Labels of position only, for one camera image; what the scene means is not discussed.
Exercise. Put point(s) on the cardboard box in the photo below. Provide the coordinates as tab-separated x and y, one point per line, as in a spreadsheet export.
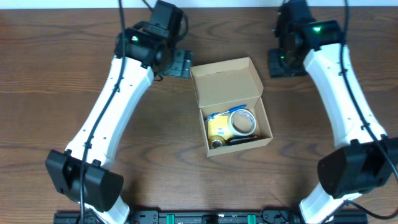
222	85

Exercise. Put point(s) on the yellow clear tape roll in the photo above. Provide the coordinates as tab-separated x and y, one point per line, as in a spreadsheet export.
216	141

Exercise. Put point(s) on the white masking tape roll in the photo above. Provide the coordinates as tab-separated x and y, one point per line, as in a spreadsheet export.
242	123

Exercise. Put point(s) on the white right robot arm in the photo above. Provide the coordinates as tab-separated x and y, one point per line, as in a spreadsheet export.
365	156

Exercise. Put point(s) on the yellow sticky note pad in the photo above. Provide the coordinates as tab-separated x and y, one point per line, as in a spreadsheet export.
219	126

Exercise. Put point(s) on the blue white marker pen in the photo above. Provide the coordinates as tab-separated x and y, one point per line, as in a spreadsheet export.
240	140

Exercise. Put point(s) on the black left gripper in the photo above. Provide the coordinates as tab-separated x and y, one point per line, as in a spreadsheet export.
179	64

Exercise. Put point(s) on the black mounting rail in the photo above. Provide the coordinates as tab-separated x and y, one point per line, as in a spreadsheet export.
262	217

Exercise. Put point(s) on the blue ballpoint pen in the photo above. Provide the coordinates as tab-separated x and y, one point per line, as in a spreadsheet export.
233	109

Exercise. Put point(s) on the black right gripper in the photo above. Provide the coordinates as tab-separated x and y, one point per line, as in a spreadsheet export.
280	65

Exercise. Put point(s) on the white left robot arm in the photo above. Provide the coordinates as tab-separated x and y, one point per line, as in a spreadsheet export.
144	53

